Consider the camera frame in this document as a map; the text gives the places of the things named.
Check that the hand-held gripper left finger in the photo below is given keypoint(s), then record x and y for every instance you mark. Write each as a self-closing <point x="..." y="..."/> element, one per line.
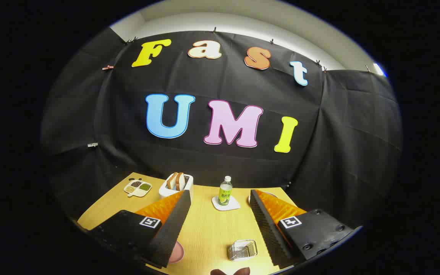
<point x="170" y="233"/>

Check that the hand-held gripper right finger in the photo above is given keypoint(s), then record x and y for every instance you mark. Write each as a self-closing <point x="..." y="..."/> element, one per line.
<point x="269" y="233"/>

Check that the pink round plate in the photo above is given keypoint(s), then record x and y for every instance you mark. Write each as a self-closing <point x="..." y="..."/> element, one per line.
<point x="177" y="253"/>

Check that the perforated metal basket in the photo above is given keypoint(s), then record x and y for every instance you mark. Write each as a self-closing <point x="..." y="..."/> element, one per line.
<point x="243" y="250"/>

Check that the white oval food plate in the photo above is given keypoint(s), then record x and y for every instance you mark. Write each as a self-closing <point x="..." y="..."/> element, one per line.
<point x="249" y="198"/>

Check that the white toaster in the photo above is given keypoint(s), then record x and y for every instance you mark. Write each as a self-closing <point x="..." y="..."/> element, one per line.
<point x="165" y="192"/>

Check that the white coaster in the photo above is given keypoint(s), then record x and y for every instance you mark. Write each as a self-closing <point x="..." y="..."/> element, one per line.
<point x="233" y="206"/>

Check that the bread slice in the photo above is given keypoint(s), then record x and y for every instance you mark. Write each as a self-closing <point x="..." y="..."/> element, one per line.
<point x="181" y="180"/>
<point x="172" y="181"/>

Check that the white divided snack dish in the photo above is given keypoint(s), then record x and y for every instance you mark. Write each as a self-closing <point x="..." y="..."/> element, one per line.
<point x="138" y="187"/>

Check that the green tea bottle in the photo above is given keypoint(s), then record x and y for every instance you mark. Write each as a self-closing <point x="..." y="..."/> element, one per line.
<point x="225" y="193"/>

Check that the silver metal clip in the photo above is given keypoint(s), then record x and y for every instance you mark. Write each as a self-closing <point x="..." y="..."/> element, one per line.
<point x="92" y="144"/>

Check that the copper metal clip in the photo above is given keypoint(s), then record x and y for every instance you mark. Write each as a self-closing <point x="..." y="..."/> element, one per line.
<point x="107" y="67"/>

